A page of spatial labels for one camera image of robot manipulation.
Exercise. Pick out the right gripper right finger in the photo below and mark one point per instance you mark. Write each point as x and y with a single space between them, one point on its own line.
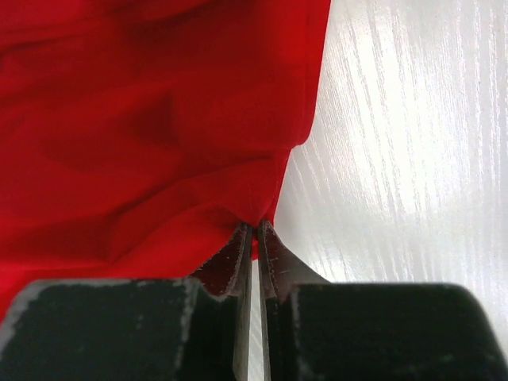
314 329

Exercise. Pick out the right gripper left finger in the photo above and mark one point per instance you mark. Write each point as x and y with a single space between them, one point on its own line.
193 328

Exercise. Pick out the bright red kungfu t-shirt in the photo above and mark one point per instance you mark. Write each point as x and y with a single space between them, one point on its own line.
136 135

